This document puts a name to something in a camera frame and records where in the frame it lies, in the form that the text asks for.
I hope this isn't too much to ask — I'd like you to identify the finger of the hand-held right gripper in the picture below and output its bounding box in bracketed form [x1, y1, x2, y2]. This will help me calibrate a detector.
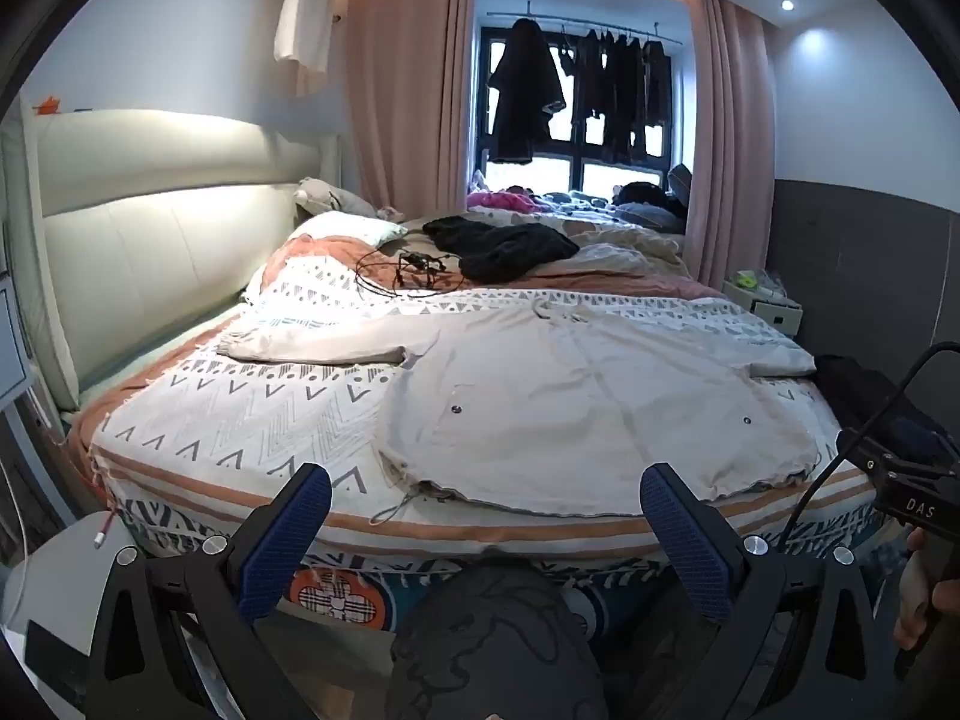
[838, 426, 912, 482]

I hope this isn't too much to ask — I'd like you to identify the person's patterned trouser leg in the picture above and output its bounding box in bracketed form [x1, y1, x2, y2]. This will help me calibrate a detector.
[386, 559, 608, 720]

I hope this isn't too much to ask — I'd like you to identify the teal patterned bedsheet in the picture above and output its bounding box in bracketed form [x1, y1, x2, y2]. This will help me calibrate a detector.
[105, 491, 886, 642]

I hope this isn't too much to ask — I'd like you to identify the pink fluffy cloth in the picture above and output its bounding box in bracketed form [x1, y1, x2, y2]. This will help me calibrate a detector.
[466, 187, 541, 213]

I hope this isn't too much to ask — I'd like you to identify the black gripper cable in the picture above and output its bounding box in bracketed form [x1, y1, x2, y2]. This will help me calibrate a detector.
[795, 343, 960, 518]

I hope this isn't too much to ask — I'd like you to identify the pink curtain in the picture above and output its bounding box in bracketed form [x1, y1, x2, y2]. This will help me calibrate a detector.
[686, 0, 777, 290]
[343, 0, 481, 222]

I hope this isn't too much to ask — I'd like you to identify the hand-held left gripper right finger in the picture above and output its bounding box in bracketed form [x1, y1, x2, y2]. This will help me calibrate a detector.
[639, 463, 901, 720]

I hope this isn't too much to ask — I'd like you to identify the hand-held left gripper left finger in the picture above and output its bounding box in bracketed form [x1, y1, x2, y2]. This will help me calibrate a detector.
[86, 463, 333, 720]

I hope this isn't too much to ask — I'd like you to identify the white pillow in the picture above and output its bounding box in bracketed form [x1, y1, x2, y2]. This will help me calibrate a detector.
[289, 211, 410, 248]

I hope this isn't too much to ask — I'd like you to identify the beige duvet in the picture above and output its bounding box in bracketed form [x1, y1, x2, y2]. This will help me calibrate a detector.
[517, 210, 691, 278]

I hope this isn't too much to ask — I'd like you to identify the beige jacket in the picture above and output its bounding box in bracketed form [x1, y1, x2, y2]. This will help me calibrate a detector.
[217, 298, 818, 520]

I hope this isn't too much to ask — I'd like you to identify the black cloth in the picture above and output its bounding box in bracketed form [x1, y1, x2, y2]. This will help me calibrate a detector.
[814, 352, 960, 466]

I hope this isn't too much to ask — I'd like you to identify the dark clothes pile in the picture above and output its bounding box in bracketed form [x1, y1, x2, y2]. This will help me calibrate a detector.
[611, 180, 687, 224]

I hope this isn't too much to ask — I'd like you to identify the beige plush toy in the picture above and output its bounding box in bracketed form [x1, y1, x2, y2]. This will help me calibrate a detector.
[292, 176, 376, 220]

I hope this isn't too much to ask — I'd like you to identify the white side table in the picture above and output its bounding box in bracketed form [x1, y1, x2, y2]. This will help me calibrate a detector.
[0, 514, 196, 720]

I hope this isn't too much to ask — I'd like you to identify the white hanging shirt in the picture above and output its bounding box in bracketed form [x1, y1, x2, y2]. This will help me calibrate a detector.
[272, 0, 353, 98]

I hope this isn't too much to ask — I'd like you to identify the geometric patterned bed blanket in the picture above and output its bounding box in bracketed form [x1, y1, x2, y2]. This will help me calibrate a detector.
[88, 251, 880, 541]

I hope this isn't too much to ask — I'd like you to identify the cream padded headboard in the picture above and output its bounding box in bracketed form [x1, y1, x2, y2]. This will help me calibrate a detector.
[22, 109, 346, 413]

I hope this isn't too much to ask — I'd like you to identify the black knit sweater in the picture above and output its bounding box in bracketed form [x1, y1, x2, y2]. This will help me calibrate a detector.
[422, 215, 581, 283]

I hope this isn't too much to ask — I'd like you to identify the black hanging jacket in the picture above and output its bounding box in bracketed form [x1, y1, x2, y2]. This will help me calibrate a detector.
[486, 17, 567, 164]

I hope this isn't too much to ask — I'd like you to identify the white nightstand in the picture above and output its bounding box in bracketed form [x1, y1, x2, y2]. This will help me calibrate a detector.
[722, 270, 803, 336]

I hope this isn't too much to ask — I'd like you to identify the black cable bundle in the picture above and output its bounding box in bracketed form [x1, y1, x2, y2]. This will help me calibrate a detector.
[355, 244, 462, 299]

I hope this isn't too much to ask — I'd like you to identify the black framed window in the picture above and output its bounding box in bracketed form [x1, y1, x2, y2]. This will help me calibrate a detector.
[474, 25, 695, 200]

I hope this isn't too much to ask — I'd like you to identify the person's right hand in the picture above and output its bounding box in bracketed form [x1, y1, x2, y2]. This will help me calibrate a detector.
[895, 527, 944, 651]

